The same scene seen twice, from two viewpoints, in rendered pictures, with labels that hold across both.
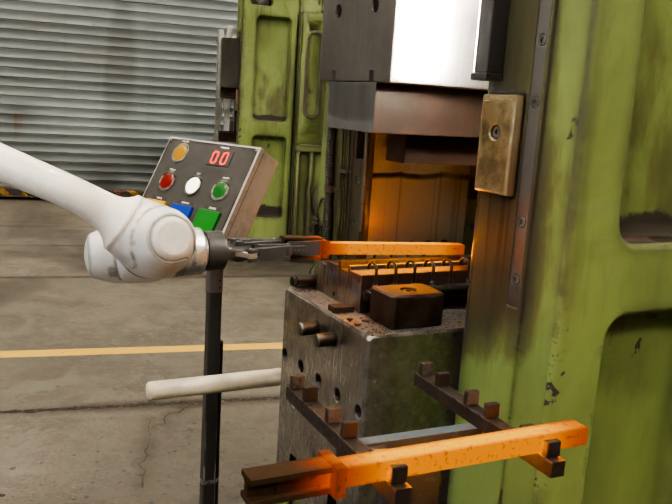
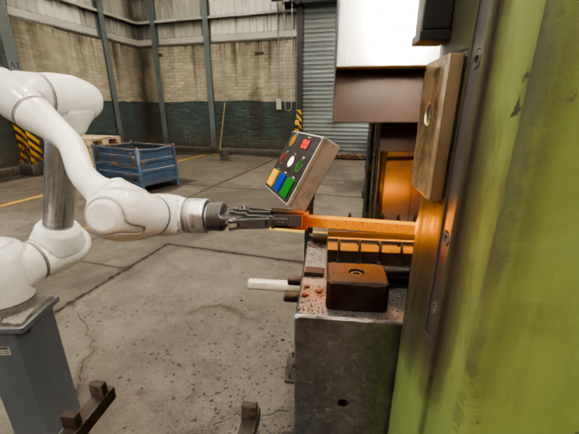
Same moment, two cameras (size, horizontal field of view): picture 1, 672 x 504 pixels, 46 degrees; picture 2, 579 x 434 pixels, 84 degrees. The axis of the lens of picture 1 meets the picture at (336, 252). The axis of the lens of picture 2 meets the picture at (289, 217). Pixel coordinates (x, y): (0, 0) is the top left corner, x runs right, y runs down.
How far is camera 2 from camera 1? 0.98 m
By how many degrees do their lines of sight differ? 34
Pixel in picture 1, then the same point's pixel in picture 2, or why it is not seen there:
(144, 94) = not seen: hidden behind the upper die
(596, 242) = (555, 307)
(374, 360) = (302, 335)
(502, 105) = (436, 73)
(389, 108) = (351, 96)
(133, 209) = (95, 189)
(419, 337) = (351, 323)
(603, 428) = not seen: outside the picture
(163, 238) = (92, 216)
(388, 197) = (401, 176)
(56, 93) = not seen: hidden behind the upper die
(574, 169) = (510, 175)
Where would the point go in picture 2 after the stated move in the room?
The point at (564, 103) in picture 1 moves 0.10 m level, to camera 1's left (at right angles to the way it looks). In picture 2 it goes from (515, 47) to (397, 58)
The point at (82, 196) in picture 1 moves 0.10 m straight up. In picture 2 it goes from (74, 178) to (63, 129)
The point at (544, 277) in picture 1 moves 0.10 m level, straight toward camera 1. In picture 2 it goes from (459, 327) to (412, 372)
